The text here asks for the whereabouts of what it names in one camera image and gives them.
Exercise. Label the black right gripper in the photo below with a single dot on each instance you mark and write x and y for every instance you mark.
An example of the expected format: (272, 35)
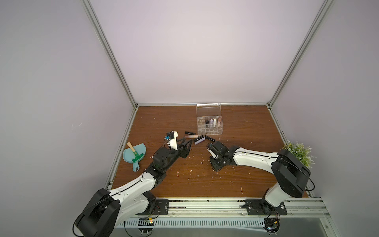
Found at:
(215, 149)

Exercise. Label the green rake wooden handle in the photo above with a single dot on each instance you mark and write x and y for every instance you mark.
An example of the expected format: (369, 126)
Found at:
(136, 154)

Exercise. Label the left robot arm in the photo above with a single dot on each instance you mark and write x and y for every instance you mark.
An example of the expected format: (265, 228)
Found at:
(108, 209)

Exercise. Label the small lavender lipstick tube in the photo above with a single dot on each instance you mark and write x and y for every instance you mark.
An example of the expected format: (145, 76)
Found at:
(199, 141)

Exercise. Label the clear acrylic lipstick organizer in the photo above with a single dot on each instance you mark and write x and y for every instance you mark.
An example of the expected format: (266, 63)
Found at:
(207, 112)

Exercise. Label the green potted plant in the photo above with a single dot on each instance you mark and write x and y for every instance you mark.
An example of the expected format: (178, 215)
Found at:
(301, 152)

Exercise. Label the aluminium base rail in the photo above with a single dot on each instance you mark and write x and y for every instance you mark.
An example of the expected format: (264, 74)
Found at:
(229, 212)

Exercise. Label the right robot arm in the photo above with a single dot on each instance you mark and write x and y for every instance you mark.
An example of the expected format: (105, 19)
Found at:
(291, 175)

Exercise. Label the black silver band lipstick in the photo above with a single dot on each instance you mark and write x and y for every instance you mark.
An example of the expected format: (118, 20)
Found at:
(210, 138)

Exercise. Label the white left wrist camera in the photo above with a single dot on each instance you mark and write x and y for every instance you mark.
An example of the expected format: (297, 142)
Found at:
(172, 139)

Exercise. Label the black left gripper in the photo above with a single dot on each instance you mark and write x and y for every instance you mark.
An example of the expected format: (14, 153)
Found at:
(183, 152)

